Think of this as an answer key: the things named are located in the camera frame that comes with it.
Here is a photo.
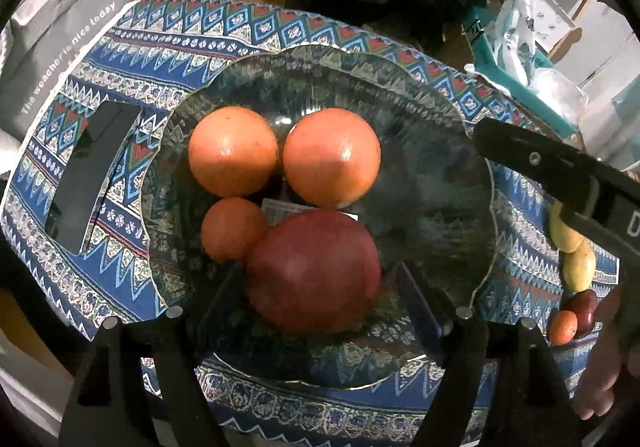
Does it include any clear plastic bag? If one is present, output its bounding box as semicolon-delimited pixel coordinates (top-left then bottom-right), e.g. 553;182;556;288
529;69;589;124

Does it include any white patterned basket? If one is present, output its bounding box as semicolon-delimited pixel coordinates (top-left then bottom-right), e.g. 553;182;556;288
536;0;584;45

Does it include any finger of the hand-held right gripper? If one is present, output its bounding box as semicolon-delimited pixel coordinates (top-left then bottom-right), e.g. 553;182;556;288
559;207;627;254
472;118;599;208

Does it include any red apple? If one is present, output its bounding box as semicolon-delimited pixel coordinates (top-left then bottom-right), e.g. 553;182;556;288
245;209;383;336
567;289;600;339

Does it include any yellow green mango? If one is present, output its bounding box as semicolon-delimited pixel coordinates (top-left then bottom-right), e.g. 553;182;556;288
562;242;597;293

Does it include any person's right hand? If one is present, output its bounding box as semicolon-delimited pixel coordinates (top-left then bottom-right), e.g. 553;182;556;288
574;284;633;421

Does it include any dark scalloped glass bowl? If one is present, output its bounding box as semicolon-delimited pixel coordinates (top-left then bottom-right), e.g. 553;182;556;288
141;44;501;391

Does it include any small orange tangerine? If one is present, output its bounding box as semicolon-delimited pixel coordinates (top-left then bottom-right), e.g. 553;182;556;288
201;197;270;266
547;310;579;346

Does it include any grey lettered bag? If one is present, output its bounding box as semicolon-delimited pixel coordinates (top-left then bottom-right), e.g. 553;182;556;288
0;0;132;172

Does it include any large orange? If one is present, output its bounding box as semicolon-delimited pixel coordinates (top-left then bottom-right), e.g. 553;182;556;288
282;108;382;208
189;106;280;198

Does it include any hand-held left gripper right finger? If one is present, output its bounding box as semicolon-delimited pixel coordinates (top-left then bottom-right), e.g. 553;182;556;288
398;263;587;447

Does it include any blue patterned tablecloth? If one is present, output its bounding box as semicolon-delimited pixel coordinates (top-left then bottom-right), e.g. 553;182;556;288
0;0;621;447

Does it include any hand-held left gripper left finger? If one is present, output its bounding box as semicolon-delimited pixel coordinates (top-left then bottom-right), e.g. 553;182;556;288
59;266;252;447

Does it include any teal plastic basket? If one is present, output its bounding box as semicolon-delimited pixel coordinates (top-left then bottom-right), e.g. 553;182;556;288
460;16;578;138

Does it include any printed white plastic bag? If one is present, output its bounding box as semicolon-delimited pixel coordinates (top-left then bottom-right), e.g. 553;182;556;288
491;0;552;74

